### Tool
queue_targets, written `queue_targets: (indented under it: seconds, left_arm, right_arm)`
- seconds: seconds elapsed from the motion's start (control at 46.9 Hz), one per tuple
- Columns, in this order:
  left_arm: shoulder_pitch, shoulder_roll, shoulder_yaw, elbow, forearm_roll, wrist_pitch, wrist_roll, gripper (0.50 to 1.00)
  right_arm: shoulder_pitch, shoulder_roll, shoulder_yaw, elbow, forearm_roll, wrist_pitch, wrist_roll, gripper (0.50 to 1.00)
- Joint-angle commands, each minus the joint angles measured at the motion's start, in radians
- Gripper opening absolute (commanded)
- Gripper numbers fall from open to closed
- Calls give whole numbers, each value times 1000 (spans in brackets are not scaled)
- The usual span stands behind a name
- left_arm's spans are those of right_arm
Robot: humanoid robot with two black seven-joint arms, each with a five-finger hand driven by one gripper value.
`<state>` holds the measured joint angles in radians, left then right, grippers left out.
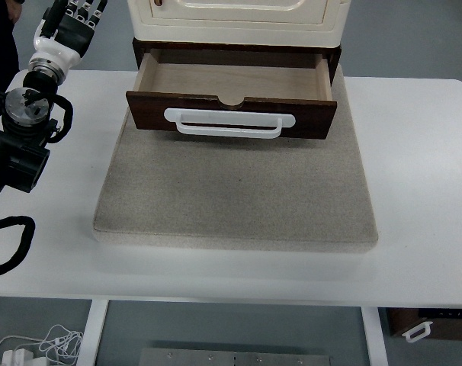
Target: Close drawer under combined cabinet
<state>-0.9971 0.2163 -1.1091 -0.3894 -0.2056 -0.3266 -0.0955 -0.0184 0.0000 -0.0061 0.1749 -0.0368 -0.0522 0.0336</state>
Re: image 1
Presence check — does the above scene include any black sleeved cable loop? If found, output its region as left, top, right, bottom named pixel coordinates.
left=0, top=215, right=37, bottom=278

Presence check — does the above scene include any person in dark clothes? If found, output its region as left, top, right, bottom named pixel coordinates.
left=0, top=0, right=24, bottom=91

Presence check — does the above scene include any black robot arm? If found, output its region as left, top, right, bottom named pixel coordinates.
left=0, top=1, right=107, bottom=192

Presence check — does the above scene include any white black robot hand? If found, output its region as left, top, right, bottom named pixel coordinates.
left=29, top=0, right=107, bottom=75

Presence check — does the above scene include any white table leg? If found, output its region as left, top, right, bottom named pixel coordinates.
left=361, top=307, right=389, bottom=366
left=76, top=300, right=109, bottom=366

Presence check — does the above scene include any cream upper cabinet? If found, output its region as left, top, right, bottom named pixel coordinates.
left=128, top=0, right=351, bottom=48

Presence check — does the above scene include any left white table leg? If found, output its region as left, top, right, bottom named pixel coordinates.
left=76, top=300, right=109, bottom=366

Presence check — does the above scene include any white power adapter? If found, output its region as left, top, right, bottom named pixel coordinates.
left=1, top=348, right=49, bottom=366

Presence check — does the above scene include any dark wooden drawer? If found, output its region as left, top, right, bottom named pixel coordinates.
left=126, top=51, right=338, bottom=140

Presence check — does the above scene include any brown box with white handle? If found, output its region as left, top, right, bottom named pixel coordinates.
left=387, top=308, right=462, bottom=343

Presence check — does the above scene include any white cable on floor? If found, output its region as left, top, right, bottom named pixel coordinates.
left=0, top=324, right=85, bottom=363

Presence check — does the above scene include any right white table leg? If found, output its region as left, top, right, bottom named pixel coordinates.
left=361, top=307, right=389, bottom=366

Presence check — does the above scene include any white drawer handle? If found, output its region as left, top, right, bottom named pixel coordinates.
left=164, top=108, right=296, bottom=140

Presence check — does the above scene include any beige fabric pad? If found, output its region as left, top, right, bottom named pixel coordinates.
left=93, top=71, right=378, bottom=252

